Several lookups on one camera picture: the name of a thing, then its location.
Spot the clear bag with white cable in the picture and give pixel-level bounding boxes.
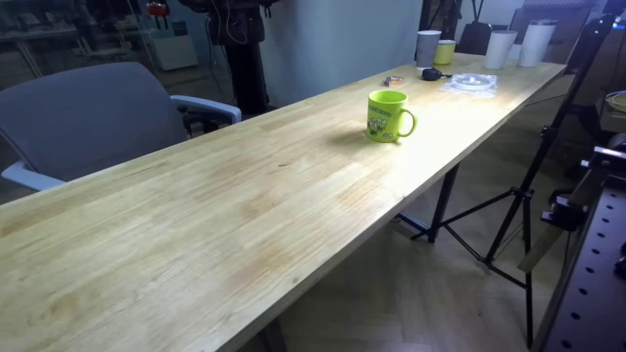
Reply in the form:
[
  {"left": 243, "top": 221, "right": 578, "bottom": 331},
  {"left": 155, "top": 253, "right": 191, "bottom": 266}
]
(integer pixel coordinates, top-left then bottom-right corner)
[{"left": 451, "top": 73, "right": 498, "bottom": 94}]

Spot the small black round object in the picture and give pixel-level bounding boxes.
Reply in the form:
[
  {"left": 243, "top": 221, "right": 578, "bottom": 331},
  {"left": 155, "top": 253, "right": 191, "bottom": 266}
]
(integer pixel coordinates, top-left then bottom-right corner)
[{"left": 421, "top": 69, "right": 453, "bottom": 83}]

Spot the yellow cup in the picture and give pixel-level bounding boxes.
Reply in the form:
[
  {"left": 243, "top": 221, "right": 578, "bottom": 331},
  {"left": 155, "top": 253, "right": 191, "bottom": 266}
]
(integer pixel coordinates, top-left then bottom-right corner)
[{"left": 435, "top": 40, "right": 457, "bottom": 67}]

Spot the white cup right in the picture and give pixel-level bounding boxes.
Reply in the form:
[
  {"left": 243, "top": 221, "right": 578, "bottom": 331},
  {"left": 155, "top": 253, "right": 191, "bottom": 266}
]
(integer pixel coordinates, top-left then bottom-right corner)
[{"left": 519, "top": 22, "right": 556, "bottom": 69}]

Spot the white cup left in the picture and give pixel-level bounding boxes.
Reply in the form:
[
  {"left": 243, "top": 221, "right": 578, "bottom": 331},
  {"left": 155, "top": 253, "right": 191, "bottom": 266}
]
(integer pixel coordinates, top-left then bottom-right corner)
[{"left": 486, "top": 32, "right": 517, "bottom": 71}]

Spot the black camera tripod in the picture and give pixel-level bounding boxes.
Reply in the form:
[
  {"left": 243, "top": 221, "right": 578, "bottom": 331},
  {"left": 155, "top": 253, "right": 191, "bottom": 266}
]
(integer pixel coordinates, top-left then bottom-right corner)
[{"left": 398, "top": 10, "right": 621, "bottom": 347}]

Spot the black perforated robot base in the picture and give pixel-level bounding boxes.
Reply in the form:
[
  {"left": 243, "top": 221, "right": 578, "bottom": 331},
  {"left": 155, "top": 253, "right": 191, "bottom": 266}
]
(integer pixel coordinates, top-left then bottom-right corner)
[{"left": 533, "top": 147, "right": 626, "bottom": 352}]

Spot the grey paper cup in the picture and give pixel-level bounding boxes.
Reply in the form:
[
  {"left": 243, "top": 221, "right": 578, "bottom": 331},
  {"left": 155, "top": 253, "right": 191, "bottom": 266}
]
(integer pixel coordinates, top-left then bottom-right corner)
[{"left": 418, "top": 30, "right": 441, "bottom": 67}]

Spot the white cup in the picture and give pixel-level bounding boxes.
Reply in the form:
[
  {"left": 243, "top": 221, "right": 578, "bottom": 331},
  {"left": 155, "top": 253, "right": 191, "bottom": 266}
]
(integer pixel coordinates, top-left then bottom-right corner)
[
  {"left": 519, "top": 22, "right": 556, "bottom": 69},
  {"left": 486, "top": 32, "right": 517, "bottom": 71}
]

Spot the grey office chair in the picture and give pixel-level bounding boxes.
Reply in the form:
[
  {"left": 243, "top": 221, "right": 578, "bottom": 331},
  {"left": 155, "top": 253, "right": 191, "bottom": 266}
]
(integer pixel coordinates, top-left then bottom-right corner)
[{"left": 0, "top": 63, "right": 243, "bottom": 192}]

